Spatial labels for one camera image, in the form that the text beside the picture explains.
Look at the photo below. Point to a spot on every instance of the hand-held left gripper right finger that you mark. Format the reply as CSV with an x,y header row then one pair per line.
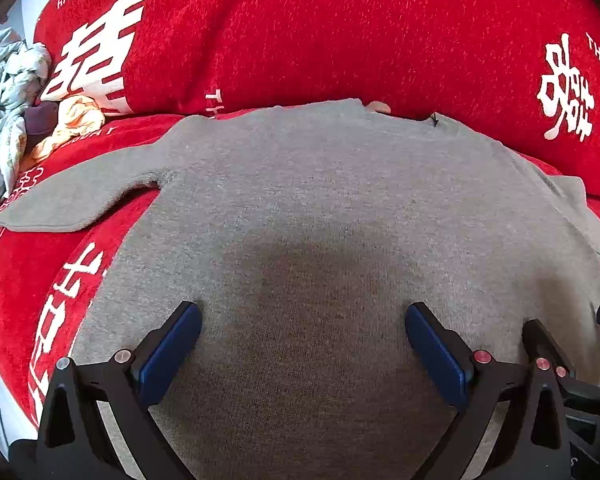
x,y
437,355

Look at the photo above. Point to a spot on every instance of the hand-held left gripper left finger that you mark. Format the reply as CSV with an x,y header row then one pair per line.
x,y
172,355

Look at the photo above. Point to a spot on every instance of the grey knit sweater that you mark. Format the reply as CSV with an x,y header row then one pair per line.
x,y
300,210

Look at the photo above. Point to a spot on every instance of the pink cloth piece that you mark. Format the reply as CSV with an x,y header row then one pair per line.
x,y
378,107

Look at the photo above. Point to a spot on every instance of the orange cloth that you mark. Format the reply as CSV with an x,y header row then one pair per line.
x,y
77,117

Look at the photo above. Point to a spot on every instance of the dark purple cloth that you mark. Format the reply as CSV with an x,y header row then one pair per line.
x,y
40,117

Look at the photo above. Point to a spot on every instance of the light blue printed cloth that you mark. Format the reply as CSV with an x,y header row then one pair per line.
x,y
5,110

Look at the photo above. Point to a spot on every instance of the red printed sofa cover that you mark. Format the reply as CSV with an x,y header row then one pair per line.
x,y
330,35

